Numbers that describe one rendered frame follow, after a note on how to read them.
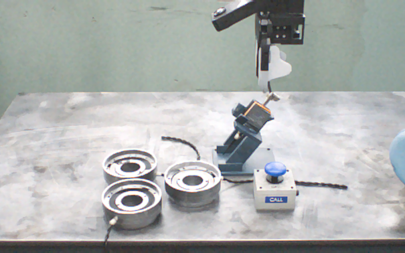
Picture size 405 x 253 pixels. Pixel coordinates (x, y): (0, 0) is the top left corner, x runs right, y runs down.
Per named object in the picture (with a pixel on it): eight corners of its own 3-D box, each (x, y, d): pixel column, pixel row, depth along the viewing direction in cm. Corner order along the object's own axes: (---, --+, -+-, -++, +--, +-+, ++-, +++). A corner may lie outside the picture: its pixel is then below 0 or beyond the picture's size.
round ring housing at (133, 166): (97, 193, 107) (95, 175, 105) (112, 164, 116) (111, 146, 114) (151, 197, 105) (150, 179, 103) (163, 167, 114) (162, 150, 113)
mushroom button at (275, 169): (264, 194, 102) (265, 171, 99) (262, 182, 105) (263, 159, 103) (286, 194, 102) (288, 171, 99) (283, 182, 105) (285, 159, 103)
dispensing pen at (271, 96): (214, 146, 116) (264, 83, 110) (230, 155, 117) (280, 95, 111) (214, 151, 114) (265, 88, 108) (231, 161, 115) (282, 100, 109)
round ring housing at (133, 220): (126, 191, 107) (125, 173, 105) (173, 207, 103) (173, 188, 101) (91, 220, 99) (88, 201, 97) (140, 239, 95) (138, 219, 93)
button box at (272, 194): (256, 211, 102) (257, 188, 99) (252, 189, 108) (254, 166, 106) (300, 211, 102) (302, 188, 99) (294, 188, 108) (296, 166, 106)
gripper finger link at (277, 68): (292, 96, 104) (293, 46, 101) (260, 96, 104) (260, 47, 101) (288, 92, 107) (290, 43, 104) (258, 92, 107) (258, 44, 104)
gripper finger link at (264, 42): (270, 72, 101) (270, 23, 98) (261, 72, 101) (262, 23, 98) (266, 67, 105) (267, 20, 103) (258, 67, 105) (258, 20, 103)
